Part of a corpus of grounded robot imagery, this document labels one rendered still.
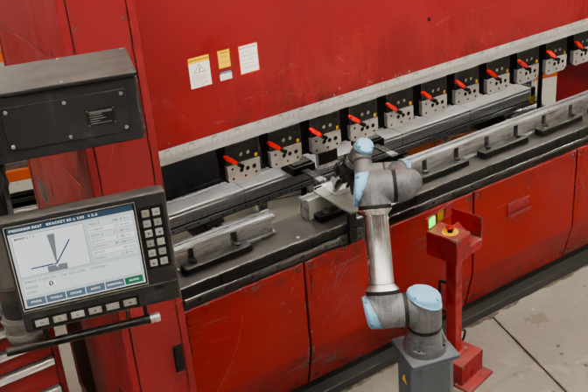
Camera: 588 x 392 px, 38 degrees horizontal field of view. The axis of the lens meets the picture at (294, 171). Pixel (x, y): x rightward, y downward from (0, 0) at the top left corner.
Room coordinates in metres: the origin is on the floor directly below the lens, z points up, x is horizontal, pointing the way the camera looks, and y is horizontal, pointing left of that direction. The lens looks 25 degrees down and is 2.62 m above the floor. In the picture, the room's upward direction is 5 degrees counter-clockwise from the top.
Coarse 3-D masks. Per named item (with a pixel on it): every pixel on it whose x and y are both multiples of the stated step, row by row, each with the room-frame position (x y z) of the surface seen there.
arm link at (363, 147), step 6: (360, 138) 3.04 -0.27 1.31; (366, 138) 3.04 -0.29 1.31; (354, 144) 3.03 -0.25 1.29; (360, 144) 3.01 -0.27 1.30; (366, 144) 3.02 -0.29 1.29; (372, 144) 3.02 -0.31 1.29; (354, 150) 3.02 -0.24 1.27; (360, 150) 2.99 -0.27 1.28; (366, 150) 2.99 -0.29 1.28; (372, 150) 3.01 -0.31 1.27; (348, 156) 3.07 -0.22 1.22; (354, 156) 3.01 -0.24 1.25; (360, 156) 2.99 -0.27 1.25; (366, 156) 2.99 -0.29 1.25
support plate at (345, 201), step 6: (318, 192) 3.21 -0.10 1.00; (324, 192) 3.21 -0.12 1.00; (330, 192) 3.20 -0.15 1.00; (348, 192) 3.19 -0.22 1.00; (324, 198) 3.17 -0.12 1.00; (330, 198) 3.15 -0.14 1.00; (336, 198) 3.15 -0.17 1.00; (342, 198) 3.15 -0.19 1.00; (348, 198) 3.14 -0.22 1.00; (336, 204) 3.10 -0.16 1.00; (342, 204) 3.09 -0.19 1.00; (348, 204) 3.09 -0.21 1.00; (348, 210) 3.03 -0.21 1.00; (354, 210) 3.03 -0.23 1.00
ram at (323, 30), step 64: (192, 0) 2.98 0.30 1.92; (256, 0) 3.11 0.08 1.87; (320, 0) 3.26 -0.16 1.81; (384, 0) 3.42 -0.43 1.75; (448, 0) 3.61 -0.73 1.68; (512, 0) 3.81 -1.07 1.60; (576, 0) 4.04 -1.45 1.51; (320, 64) 3.25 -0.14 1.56; (384, 64) 3.42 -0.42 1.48; (192, 128) 2.94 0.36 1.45
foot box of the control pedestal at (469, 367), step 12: (468, 348) 3.21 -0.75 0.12; (480, 348) 3.20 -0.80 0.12; (456, 360) 3.12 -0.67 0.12; (468, 360) 3.12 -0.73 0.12; (480, 360) 3.19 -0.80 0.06; (456, 372) 3.10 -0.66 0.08; (468, 372) 3.12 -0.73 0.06; (480, 372) 3.16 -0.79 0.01; (492, 372) 3.16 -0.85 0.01; (456, 384) 3.08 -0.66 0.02; (468, 384) 3.08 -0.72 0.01
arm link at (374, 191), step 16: (368, 176) 2.58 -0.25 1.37; (384, 176) 2.57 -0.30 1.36; (368, 192) 2.54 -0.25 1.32; (384, 192) 2.54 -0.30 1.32; (368, 208) 2.52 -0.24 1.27; (384, 208) 2.52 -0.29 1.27; (368, 224) 2.51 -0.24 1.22; (384, 224) 2.51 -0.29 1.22; (368, 240) 2.49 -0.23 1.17; (384, 240) 2.48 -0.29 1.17; (368, 256) 2.47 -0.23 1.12; (384, 256) 2.45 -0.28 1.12; (368, 272) 2.45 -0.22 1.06; (384, 272) 2.42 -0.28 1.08; (368, 288) 2.42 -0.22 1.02; (384, 288) 2.39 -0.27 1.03; (368, 304) 2.37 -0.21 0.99; (384, 304) 2.36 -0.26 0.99; (400, 304) 2.36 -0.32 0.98; (368, 320) 2.35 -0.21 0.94; (384, 320) 2.34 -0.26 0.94; (400, 320) 2.34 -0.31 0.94
